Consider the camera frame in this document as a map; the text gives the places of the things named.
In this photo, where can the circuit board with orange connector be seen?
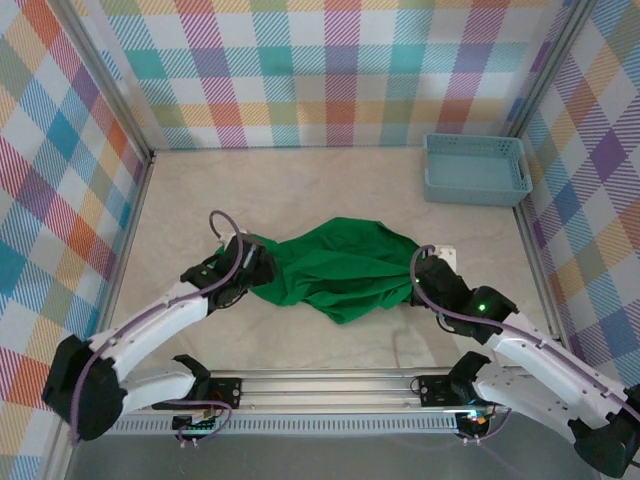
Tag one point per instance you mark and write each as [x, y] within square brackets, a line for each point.
[472, 420]

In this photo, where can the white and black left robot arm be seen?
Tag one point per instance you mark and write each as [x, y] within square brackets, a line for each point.
[150, 320]

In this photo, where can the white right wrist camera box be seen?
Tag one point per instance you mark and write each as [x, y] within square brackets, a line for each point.
[445, 252]

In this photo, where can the green circuit board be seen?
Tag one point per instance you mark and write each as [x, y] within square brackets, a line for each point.
[192, 426]

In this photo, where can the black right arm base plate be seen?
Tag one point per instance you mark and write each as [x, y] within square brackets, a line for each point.
[435, 392]

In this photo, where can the light blue plastic basket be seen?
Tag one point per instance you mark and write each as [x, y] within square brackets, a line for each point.
[475, 175]

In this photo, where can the aluminium corner post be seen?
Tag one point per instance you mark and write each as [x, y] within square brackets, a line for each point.
[550, 65]
[106, 75]

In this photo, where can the aluminium side rail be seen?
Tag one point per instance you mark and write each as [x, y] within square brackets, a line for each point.
[134, 210]
[534, 250]

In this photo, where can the green t-shirt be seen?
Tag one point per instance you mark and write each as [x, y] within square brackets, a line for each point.
[340, 260]

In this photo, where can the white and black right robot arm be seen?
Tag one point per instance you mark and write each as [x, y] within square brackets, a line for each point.
[540, 370]

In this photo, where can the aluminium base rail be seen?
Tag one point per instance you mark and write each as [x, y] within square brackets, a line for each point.
[325, 390]

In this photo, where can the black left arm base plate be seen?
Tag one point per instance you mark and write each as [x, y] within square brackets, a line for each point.
[227, 392]

